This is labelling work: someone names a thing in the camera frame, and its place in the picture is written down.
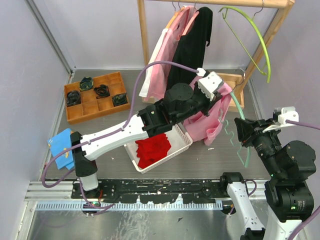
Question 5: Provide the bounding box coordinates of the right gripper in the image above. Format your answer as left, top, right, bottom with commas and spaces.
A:
234, 114, 285, 176

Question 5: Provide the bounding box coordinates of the black t shirt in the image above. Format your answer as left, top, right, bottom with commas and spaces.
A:
166, 7, 213, 90

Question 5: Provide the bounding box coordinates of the red t shirt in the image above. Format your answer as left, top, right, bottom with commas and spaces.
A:
135, 133, 172, 169

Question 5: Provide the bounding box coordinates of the green plastic hanger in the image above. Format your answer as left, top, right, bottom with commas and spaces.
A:
218, 0, 272, 84

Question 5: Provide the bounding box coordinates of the salmon pink hanger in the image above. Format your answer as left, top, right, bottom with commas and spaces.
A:
181, 0, 199, 36

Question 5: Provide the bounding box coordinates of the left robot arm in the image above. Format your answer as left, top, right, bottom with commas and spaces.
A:
70, 78, 223, 198

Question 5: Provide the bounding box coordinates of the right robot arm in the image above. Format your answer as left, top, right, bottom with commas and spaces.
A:
219, 118, 320, 240

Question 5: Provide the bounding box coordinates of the light pink t shirt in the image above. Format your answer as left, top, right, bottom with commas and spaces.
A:
144, 5, 198, 99

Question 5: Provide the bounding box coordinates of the white t shirt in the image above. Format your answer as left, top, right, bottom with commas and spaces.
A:
139, 28, 168, 98

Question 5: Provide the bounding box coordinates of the orange hanger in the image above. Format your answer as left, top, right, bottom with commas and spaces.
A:
165, 6, 185, 29

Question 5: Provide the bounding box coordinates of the white perforated plastic basket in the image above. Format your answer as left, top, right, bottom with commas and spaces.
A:
124, 123, 193, 174

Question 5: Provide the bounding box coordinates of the wooden clothes rack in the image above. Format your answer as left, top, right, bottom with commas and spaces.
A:
136, 0, 296, 113

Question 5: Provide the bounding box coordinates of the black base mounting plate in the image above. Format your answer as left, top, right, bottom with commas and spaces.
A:
85, 179, 229, 204

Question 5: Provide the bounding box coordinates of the rolled dark patterned sock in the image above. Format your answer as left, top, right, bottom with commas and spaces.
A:
112, 92, 128, 107

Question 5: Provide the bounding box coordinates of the wooden compartment tray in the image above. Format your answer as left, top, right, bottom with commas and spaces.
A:
64, 71, 131, 125

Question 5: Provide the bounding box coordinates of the rolled black sock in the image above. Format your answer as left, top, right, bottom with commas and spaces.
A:
94, 84, 110, 99

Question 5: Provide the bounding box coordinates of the rolled green sock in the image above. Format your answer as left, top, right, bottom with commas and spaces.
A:
78, 77, 94, 92

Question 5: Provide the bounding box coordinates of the blue folded cloth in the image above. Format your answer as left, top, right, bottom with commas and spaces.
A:
47, 128, 75, 170

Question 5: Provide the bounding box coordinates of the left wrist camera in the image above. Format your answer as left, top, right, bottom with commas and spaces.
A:
196, 68, 224, 99

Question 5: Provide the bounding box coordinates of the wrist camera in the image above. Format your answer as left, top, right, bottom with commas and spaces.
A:
262, 106, 299, 133
196, 68, 224, 99

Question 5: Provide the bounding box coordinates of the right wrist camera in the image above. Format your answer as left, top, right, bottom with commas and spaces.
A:
262, 106, 299, 133

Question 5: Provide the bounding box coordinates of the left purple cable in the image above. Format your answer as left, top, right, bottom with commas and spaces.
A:
40, 61, 201, 216

